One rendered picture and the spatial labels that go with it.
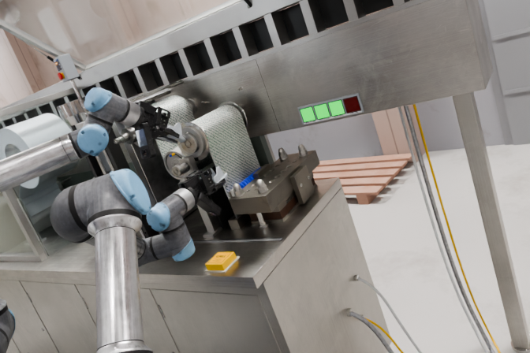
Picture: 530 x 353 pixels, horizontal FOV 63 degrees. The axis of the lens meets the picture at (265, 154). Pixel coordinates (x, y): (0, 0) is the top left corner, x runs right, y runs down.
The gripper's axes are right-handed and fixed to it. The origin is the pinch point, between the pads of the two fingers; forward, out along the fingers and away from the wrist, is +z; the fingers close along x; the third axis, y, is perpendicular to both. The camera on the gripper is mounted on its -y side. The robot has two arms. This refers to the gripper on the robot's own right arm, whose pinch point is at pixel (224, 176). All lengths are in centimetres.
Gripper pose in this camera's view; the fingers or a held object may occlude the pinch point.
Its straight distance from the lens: 157.9
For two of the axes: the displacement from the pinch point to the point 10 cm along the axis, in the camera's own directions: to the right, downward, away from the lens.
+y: -3.3, -9.1, -2.4
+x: -8.0, 1.4, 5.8
